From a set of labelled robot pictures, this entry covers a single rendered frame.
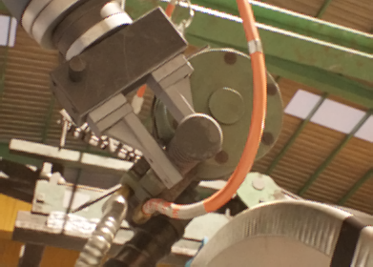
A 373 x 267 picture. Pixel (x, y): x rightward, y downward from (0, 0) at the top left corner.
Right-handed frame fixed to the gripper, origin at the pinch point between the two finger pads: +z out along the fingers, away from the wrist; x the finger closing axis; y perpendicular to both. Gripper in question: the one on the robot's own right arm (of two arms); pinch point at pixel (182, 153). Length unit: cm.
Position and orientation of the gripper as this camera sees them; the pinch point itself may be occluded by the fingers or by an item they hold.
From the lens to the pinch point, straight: 54.8
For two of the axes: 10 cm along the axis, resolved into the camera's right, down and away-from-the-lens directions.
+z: 6.0, 8.0, -0.8
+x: 7.7, -5.5, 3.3
